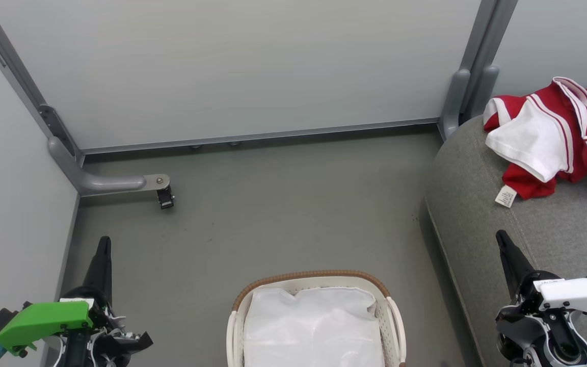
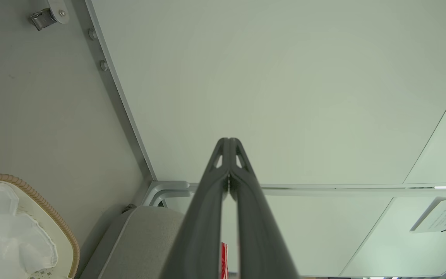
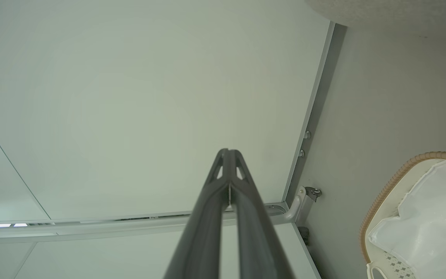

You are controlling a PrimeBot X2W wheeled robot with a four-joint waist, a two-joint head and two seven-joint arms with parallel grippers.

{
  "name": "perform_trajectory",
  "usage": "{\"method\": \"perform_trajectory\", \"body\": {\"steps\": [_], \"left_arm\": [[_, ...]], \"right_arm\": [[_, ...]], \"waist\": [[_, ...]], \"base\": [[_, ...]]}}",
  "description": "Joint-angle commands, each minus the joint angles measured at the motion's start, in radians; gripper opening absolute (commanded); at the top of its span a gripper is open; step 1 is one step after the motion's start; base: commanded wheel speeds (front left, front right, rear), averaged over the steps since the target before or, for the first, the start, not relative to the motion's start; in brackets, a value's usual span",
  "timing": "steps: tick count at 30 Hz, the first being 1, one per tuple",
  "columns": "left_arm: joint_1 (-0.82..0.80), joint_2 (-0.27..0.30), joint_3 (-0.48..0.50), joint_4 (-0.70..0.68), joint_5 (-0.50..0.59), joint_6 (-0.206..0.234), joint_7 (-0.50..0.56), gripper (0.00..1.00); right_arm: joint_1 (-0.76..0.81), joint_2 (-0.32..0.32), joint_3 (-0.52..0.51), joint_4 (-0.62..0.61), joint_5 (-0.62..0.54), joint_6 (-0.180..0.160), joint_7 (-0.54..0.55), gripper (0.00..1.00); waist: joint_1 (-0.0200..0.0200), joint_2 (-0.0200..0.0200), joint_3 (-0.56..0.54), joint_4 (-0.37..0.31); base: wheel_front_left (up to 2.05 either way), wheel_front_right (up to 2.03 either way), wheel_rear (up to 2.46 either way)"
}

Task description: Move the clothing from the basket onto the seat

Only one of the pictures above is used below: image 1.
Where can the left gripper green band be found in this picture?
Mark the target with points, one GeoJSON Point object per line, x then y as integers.
{"type": "Point", "coordinates": [44, 321]}

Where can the white crinkled cloth liner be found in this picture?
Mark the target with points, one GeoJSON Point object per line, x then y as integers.
{"type": "Point", "coordinates": [314, 326]}

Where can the grey partition base rail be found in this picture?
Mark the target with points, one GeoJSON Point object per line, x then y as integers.
{"type": "Point", "coordinates": [258, 136]}

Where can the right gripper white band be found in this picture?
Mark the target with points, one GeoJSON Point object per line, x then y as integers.
{"type": "Point", "coordinates": [574, 295]}

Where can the red and white striped jersey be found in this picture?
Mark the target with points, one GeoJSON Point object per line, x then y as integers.
{"type": "Point", "coordinates": [528, 142]}

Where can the grey partition corner post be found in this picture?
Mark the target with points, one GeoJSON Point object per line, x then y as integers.
{"type": "Point", "coordinates": [472, 66]}

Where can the small black caster wheel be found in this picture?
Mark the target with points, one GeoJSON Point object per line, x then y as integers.
{"type": "Point", "coordinates": [166, 199]}

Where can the grey partition frame post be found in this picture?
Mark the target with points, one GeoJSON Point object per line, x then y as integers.
{"type": "Point", "coordinates": [18, 76]}

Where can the grey partition foot bracket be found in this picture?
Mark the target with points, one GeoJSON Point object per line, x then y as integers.
{"type": "Point", "coordinates": [110, 182]}

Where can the grey fabric sofa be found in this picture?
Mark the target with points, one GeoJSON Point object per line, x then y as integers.
{"type": "Point", "coordinates": [477, 219]}

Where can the white laundry basket brown rim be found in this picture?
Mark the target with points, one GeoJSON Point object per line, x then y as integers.
{"type": "Point", "coordinates": [395, 326]}

